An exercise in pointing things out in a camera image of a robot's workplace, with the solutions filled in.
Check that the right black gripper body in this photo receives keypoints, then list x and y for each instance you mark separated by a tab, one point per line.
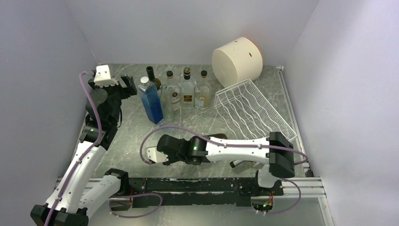
176	158

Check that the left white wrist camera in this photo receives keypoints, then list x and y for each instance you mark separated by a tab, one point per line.
104	77

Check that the clear flask bottle black cap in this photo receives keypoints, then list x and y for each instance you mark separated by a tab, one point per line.
202	92

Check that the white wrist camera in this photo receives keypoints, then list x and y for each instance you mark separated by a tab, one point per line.
104	77
154	156

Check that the red wine bottle gold cap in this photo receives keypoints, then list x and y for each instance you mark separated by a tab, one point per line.
219	136

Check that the dark bottle black cap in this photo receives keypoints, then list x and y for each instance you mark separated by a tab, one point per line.
187	87

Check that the white wire wine rack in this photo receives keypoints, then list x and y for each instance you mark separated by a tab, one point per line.
248	114

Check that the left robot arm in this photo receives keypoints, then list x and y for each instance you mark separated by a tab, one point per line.
68	205

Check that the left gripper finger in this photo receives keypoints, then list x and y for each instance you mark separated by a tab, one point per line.
129	83
129	91

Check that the cream cylindrical container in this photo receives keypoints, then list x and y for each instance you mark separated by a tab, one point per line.
237	61

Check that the blue plastic tray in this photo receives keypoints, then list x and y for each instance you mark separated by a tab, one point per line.
151	101

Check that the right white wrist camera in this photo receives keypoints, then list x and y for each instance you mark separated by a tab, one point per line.
154	156

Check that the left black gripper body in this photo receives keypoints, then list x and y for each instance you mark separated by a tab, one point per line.
115	92

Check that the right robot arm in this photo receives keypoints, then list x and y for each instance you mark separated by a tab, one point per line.
273	152

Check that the green wine bottle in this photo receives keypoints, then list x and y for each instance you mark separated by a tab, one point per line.
152	78

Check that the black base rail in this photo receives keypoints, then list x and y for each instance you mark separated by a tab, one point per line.
194	191

